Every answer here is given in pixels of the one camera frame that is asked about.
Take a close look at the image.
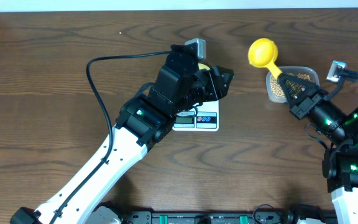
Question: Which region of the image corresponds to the black left camera cable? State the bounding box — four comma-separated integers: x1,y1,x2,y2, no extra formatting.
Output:
48,50,173,224

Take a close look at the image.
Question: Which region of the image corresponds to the white digital kitchen scale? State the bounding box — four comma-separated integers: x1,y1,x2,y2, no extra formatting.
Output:
173,101,219,132

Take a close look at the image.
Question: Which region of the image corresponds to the yellow measuring scoop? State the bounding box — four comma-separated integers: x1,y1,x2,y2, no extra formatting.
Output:
247,38,282,79

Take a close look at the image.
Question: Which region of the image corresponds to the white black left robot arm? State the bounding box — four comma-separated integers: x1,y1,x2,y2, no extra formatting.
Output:
10,43,234,224

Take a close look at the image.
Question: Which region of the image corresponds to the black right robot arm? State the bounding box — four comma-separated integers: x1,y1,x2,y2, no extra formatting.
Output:
277,73,358,223

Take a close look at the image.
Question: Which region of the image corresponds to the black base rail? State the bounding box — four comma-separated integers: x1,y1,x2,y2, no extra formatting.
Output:
91,203,338,224

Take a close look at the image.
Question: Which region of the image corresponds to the yellow plastic bowl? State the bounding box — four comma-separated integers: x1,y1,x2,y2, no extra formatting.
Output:
198,63,210,70

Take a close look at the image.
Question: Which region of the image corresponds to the clear container of soybeans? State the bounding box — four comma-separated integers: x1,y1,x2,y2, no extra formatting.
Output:
266,66,319,103

